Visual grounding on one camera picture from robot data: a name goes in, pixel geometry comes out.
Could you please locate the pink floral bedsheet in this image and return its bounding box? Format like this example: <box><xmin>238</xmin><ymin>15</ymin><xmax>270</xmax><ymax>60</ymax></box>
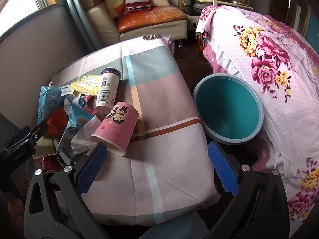
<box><xmin>196</xmin><ymin>5</ymin><xmax>319</xmax><ymax>229</ymax></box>

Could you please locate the window with grey frame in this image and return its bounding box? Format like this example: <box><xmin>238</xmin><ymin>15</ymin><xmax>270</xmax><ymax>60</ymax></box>
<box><xmin>0</xmin><ymin>0</ymin><xmax>100</xmax><ymax>51</ymax></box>

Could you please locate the dark wooden cabinet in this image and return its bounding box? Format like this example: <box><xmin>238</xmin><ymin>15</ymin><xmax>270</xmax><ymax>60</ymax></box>
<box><xmin>269</xmin><ymin>0</ymin><xmax>312</xmax><ymax>35</ymax></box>

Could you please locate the white medicine box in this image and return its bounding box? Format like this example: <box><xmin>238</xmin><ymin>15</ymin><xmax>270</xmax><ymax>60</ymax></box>
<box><xmin>59</xmin><ymin>86</ymin><xmax>75</xmax><ymax>97</ymax></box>

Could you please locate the clear plastic wrapper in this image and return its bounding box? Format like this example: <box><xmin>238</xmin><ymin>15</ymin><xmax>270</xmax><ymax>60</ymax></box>
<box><xmin>71</xmin><ymin>117</ymin><xmax>101</xmax><ymax>155</ymax></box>

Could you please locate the white barcode paper cup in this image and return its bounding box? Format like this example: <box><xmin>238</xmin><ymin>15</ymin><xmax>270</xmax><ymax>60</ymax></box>
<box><xmin>95</xmin><ymin>68</ymin><xmax>122</xmax><ymax>115</ymax></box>

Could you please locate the blue milk carton with straw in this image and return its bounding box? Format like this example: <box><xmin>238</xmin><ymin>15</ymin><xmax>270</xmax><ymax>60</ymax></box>
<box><xmin>37</xmin><ymin>82</ymin><xmax>62</xmax><ymax>125</ymax></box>

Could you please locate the pink cartoon paper cup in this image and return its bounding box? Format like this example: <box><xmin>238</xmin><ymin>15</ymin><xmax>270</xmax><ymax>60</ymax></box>
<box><xmin>90</xmin><ymin>102</ymin><xmax>139</xmax><ymax>157</ymax></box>

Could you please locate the orange chocolate wafer packet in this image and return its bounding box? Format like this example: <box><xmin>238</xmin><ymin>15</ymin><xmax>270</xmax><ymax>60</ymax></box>
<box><xmin>46</xmin><ymin>107</ymin><xmax>69</xmax><ymax>140</ymax></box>

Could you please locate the light blue snack packet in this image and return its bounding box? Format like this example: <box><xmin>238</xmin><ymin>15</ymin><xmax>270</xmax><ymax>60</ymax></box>
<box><xmin>56</xmin><ymin>103</ymin><xmax>94</xmax><ymax>165</ymax></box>

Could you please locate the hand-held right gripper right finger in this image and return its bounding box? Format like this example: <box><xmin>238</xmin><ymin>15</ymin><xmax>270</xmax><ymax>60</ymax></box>
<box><xmin>204</xmin><ymin>141</ymin><xmax>289</xmax><ymax>239</ymax></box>

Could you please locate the red soda can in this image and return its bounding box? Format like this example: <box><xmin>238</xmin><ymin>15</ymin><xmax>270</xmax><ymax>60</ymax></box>
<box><xmin>37</xmin><ymin>156</ymin><xmax>62</xmax><ymax>175</ymax></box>

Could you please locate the teal plastic trash bin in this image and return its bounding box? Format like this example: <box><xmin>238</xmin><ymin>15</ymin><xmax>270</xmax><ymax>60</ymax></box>
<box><xmin>193</xmin><ymin>73</ymin><xmax>264</xmax><ymax>145</ymax></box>

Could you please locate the orange seat cushion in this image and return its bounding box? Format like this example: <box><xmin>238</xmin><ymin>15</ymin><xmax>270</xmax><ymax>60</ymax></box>
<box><xmin>117</xmin><ymin>6</ymin><xmax>188</xmax><ymax>33</ymax></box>

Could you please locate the blue trouser leg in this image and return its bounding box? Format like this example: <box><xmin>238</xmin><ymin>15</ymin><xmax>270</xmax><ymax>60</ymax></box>
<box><xmin>140</xmin><ymin>213</ymin><xmax>210</xmax><ymax>239</ymax></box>

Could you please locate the cream leather sofa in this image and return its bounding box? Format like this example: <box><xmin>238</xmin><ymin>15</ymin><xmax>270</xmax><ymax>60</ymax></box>
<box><xmin>80</xmin><ymin>0</ymin><xmax>188</xmax><ymax>48</ymax></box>

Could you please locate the black glass tv stand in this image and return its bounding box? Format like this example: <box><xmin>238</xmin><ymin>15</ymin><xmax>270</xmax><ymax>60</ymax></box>
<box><xmin>186</xmin><ymin>0</ymin><xmax>212</xmax><ymax>30</ymax></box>

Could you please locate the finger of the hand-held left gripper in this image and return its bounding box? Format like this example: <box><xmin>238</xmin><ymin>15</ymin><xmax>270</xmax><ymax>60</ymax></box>
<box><xmin>4</xmin><ymin>126</ymin><xmax>31</xmax><ymax>151</ymax></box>
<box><xmin>26</xmin><ymin>121</ymin><xmax>49</xmax><ymax>152</ymax></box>

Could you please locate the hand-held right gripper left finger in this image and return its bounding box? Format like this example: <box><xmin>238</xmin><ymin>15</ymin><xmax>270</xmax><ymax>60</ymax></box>
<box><xmin>24</xmin><ymin>142</ymin><xmax>112</xmax><ymax>239</ymax></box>

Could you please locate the pink snack wrapper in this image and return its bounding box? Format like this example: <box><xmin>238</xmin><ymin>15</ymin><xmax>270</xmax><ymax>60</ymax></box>
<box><xmin>79</xmin><ymin>95</ymin><xmax>98</xmax><ymax>116</ymax></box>

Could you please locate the small blue-label plastic bottle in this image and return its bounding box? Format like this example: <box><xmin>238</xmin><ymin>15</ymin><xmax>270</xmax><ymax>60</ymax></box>
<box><xmin>63</xmin><ymin>95</ymin><xmax>90</xmax><ymax>115</ymax></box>

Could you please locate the cream snack packet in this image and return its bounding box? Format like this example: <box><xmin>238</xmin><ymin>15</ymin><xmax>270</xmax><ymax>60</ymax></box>
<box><xmin>32</xmin><ymin>136</ymin><xmax>57</xmax><ymax>159</ymax></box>

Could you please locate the yellow plastic wrapper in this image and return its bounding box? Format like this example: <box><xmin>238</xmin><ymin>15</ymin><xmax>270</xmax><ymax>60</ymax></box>
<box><xmin>70</xmin><ymin>75</ymin><xmax>104</xmax><ymax>96</ymax></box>

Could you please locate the cream cartoon pillow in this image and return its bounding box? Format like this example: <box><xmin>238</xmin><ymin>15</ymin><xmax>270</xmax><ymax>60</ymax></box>
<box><xmin>104</xmin><ymin>0</ymin><xmax>127</xmax><ymax>19</ymax></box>

